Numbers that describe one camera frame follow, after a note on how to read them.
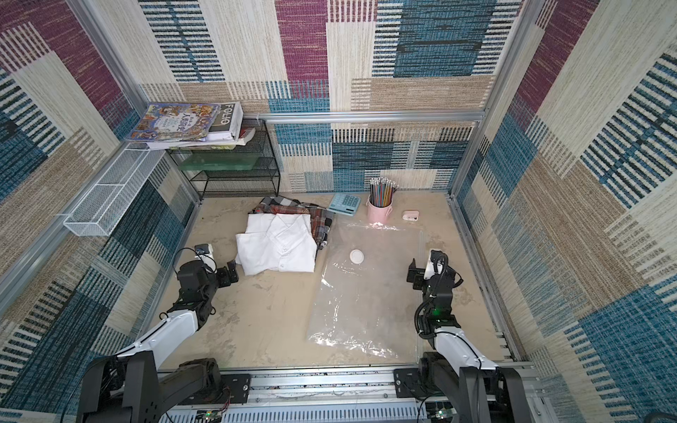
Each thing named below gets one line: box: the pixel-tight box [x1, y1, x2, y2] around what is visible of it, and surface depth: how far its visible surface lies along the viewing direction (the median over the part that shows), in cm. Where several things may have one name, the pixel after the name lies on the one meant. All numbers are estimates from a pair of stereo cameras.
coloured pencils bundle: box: [369, 176, 400, 208], surface depth 104 cm
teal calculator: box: [327, 192, 362, 216], surface depth 117 cm
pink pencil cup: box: [364, 193, 395, 225], surface depth 108 cm
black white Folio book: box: [190, 101, 245, 147], surface depth 83 cm
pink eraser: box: [401, 209, 420, 222], surface depth 113 cm
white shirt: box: [235, 212, 318, 276], surface depth 98 cm
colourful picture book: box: [126, 102, 221, 142], surface depth 83 cm
